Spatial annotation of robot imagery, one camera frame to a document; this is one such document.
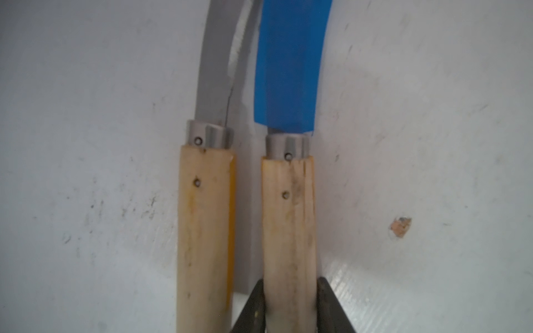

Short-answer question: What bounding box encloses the blue blade wooden sickle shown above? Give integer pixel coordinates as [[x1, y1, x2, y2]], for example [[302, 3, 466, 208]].
[[254, 1, 332, 332]]

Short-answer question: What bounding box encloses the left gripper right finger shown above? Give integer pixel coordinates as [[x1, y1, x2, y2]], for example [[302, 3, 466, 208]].
[[316, 277, 356, 333]]

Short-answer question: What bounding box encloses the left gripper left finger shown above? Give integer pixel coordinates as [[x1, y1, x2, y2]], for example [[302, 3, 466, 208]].
[[230, 279, 266, 333]]

